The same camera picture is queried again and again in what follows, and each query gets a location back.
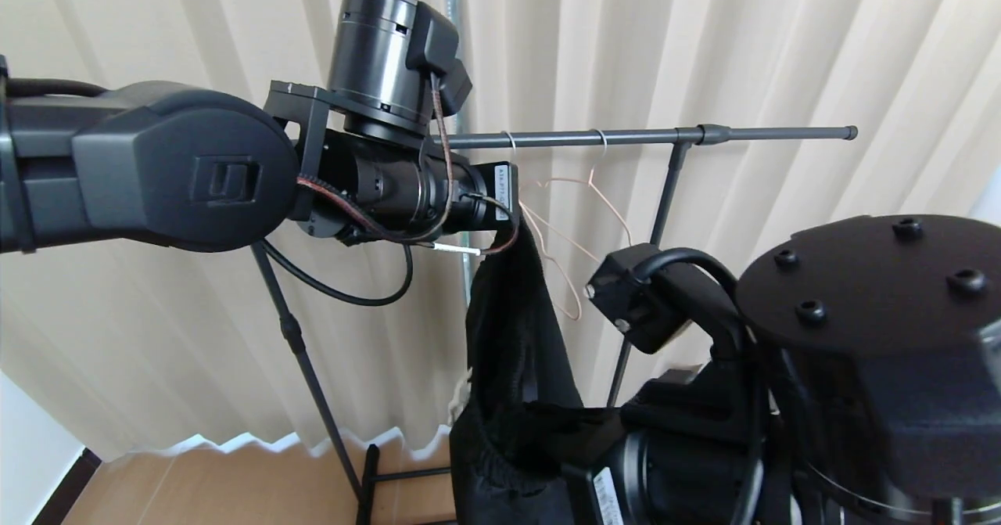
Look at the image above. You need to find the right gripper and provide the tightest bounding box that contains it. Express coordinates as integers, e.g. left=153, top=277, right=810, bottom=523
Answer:
left=563, top=359, right=784, bottom=525

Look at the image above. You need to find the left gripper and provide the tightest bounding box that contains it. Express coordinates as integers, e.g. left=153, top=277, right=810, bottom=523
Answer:
left=348, top=135, right=521, bottom=239

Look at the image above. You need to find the black garment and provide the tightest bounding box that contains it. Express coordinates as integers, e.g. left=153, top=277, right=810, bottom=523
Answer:
left=447, top=216, right=650, bottom=525

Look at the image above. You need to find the pink clothes hanger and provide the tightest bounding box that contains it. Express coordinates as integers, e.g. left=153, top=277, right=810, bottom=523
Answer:
left=500, top=128, right=585, bottom=322
left=522, top=128, right=636, bottom=266

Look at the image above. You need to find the black clothes rack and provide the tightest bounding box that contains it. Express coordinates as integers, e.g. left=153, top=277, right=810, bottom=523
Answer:
left=250, top=124, right=859, bottom=525

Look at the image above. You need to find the beige curtain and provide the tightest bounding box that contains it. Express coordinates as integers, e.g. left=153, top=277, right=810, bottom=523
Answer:
left=0, top=0, right=1001, bottom=463

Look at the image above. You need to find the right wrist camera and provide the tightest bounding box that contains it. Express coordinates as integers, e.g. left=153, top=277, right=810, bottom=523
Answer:
left=587, top=243, right=745, bottom=358

